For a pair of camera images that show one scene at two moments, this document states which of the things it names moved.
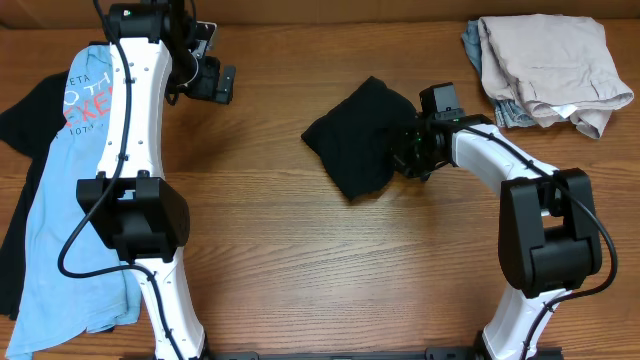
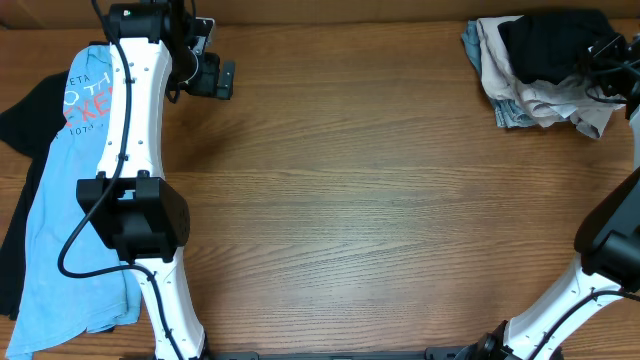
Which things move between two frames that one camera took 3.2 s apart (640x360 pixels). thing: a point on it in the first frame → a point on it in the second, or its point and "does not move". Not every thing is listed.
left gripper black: (226, 84) does not move
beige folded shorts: (557, 66) does not move
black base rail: (341, 354) does not move
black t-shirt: (355, 139) → (552, 46)
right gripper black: (407, 157) → (605, 48)
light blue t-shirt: (52, 307) does not move
